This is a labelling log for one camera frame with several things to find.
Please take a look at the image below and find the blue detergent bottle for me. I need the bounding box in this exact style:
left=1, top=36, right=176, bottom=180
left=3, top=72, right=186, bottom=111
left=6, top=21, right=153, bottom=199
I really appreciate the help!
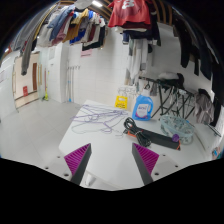
left=132, top=95, right=153, bottom=121

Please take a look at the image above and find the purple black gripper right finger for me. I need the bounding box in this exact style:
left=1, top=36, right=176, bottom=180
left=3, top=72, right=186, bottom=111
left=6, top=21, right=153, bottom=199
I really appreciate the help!
left=132, top=143, right=159, bottom=185

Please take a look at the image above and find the wooden door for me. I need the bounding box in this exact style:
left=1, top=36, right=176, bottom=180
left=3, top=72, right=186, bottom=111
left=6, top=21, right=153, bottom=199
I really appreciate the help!
left=32, top=63, right=37, bottom=91

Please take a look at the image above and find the floral round storage basket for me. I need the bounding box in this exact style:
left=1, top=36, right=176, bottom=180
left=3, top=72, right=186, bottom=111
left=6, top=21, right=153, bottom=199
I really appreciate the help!
left=160, top=115, right=194, bottom=145

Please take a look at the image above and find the dark hanging clothes right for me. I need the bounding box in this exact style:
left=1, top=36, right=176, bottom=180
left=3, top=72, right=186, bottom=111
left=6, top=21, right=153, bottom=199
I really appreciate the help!
left=172, top=12, right=224, bottom=126

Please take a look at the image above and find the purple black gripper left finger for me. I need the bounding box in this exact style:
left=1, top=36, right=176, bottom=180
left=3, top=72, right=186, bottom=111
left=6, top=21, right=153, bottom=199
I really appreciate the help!
left=64, top=144, right=92, bottom=185

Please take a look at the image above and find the purple charger plug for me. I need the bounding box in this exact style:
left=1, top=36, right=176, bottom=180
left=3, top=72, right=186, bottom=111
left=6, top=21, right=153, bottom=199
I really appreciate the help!
left=172, top=134, right=180, bottom=142

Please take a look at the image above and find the red hanging shirt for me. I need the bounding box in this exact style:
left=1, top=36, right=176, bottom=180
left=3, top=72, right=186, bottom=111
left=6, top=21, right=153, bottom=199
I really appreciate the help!
left=108, top=0, right=152, bottom=29

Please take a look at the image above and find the black drying rack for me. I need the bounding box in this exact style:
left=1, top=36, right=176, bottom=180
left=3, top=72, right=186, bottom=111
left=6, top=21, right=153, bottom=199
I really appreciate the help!
left=140, top=77, right=195, bottom=119

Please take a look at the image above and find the black power strip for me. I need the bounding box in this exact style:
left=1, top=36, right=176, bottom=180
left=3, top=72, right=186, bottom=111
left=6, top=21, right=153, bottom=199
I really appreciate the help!
left=123, top=128, right=182, bottom=151

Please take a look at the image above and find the row of hanging clothes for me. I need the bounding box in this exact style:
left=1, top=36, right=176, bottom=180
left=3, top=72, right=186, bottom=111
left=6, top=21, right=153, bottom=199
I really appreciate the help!
left=16, top=5, right=105, bottom=76

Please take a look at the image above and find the yellow wet floor sign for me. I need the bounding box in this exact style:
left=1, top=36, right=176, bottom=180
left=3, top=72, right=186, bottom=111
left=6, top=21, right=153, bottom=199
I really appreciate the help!
left=115, top=96, right=127, bottom=109

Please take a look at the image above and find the black coiled cable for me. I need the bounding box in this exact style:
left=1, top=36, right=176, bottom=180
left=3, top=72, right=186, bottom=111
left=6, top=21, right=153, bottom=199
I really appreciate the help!
left=123, top=116, right=152, bottom=148

